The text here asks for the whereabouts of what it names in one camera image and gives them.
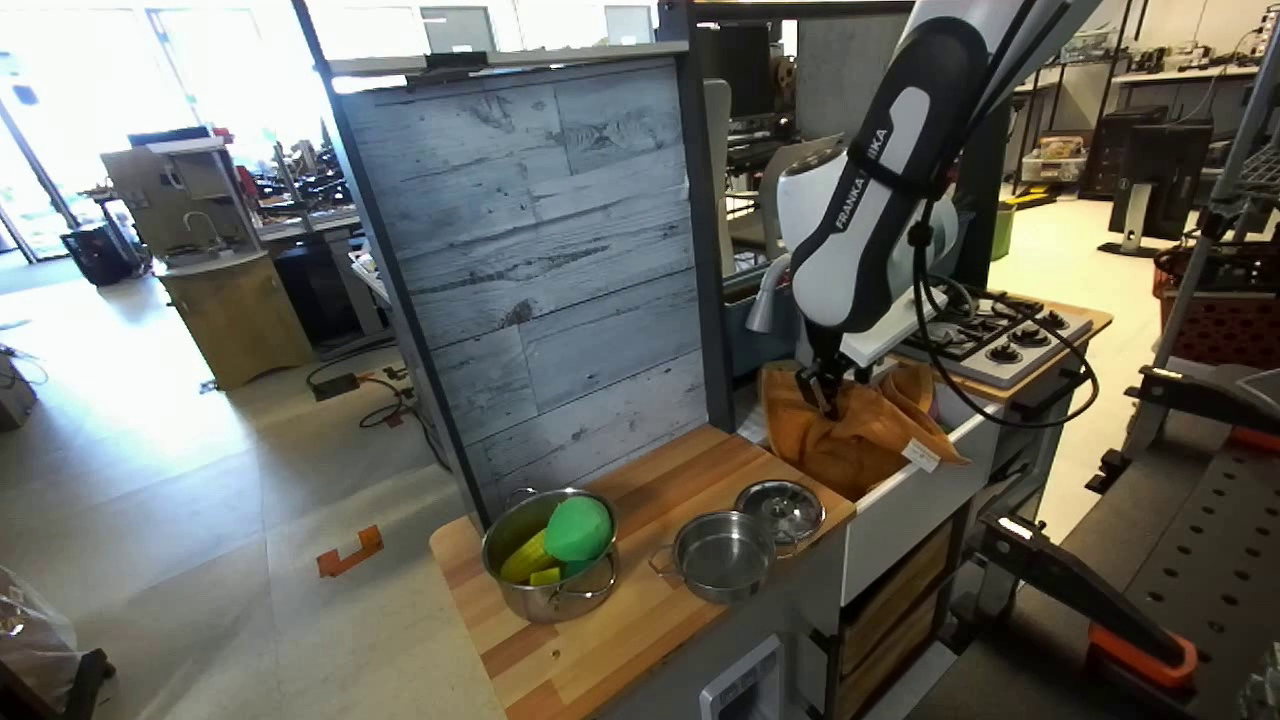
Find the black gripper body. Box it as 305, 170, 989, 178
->
795, 324, 851, 387

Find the steel pot lid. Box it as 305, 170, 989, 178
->
737, 480, 826, 549

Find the orange clamp on floor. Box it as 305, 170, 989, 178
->
315, 525, 386, 574

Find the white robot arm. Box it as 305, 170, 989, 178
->
778, 0, 1099, 417

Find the toy stove top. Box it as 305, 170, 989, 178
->
908, 300, 1099, 392

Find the large steel pot with toys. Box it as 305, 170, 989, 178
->
479, 487, 621, 623

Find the orange towel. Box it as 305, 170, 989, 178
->
756, 360, 955, 498

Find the grey faucet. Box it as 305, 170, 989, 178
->
743, 250, 791, 336

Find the small steel pot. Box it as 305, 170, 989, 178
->
648, 512, 773, 605

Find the grey wood backsplash panel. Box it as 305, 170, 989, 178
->
335, 59, 710, 521

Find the black orange clamp tool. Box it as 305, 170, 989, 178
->
982, 517, 1199, 694

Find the white sink basin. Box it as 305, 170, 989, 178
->
838, 419, 982, 605

